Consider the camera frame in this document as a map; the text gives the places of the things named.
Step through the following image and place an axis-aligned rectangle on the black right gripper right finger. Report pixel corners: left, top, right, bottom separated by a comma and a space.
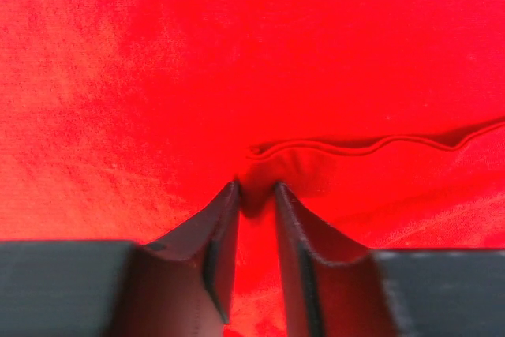
275, 183, 375, 336

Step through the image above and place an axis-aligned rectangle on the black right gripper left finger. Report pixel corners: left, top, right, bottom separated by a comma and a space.
136, 182, 240, 325

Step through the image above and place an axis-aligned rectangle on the red t shirt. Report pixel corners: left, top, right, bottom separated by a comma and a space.
1, 0, 504, 336

